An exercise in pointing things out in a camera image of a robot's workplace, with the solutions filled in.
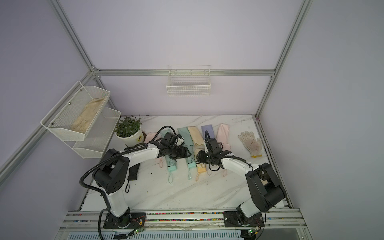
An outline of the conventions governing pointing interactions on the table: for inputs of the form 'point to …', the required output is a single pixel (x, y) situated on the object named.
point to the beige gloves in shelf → (84, 122)
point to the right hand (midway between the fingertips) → (200, 159)
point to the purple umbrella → (209, 129)
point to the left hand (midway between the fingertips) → (187, 156)
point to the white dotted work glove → (248, 140)
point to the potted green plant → (129, 129)
